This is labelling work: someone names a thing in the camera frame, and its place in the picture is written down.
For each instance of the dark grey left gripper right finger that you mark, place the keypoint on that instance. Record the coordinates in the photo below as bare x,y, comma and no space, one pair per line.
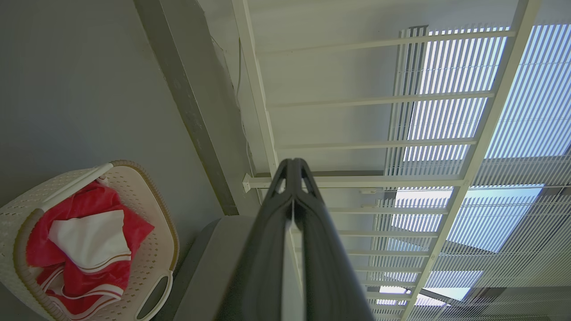
325,258

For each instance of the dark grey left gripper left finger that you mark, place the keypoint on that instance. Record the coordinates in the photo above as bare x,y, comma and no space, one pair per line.
263,249

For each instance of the cream perforated plastic laundry basket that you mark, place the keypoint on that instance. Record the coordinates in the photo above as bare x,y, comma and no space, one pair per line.
151,249

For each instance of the grey fabric sofa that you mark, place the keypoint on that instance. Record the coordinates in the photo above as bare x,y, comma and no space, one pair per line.
209,272

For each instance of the white metal railing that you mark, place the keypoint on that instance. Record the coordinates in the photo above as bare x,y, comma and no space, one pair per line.
374,100

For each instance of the red and white jersey garment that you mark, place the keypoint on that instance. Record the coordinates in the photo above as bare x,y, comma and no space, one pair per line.
89,272

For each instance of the white slatted window blinds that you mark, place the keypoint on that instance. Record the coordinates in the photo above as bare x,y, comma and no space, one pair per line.
513,133

